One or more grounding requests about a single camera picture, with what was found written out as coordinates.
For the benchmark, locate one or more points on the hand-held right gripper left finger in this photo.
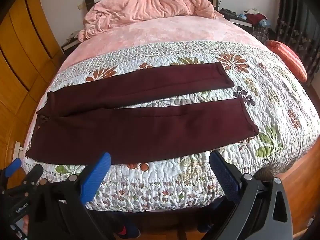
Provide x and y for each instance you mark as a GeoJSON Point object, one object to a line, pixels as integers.
{"type": "Point", "coordinates": [96, 175]}

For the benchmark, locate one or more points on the dark patterned curtain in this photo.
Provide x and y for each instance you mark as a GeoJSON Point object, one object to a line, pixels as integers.
{"type": "Point", "coordinates": [295, 17]}

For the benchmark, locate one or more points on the white and black nightstand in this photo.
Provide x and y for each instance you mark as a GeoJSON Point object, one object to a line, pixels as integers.
{"type": "Point", "coordinates": [243, 23]}

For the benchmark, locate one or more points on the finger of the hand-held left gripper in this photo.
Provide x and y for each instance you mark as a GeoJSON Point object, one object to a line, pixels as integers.
{"type": "Point", "coordinates": [30, 180]}
{"type": "Point", "coordinates": [13, 166]}

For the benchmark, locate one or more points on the orange striped pillow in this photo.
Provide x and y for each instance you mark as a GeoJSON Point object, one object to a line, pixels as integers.
{"type": "Point", "coordinates": [290, 57]}

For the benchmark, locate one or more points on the plaid cloth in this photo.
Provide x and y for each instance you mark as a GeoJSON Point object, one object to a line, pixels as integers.
{"type": "Point", "coordinates": [261, 33]}

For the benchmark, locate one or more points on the crumpled pink duvet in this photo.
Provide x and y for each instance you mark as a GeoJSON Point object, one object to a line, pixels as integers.
{"type": "Point", "coordinates": [150, 2]}

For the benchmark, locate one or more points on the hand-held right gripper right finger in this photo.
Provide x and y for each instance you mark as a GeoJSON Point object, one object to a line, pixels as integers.
{"type": "Point", "coordinates": [225, 177]}

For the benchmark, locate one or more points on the dark nightstand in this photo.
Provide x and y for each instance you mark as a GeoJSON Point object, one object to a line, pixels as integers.
{"type": "Point", "coordinates": [68, 46]}

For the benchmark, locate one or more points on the blue slipper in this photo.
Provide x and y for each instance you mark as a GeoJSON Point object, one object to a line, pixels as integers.
{"type": "Point", "coordinates": [127, 230]}
{"type": "Point", "coordinates": [205, 227]}

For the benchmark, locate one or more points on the yellow wooden wardrobe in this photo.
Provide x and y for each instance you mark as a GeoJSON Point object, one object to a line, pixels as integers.
{"type": "Point", "coordinates": [20, 55]}

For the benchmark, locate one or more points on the red clothes pile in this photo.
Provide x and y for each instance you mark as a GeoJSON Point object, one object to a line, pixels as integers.
{"type": "Point", "coordinates": [257, 18]}

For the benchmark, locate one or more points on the white floral quilt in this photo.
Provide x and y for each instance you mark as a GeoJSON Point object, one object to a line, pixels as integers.
{"type": "Point", "coordinates": [175, 180]}

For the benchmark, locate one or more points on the maroon pants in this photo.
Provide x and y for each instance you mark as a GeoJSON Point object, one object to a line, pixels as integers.
{"type": "Point", "coordinates": [150, 127]}

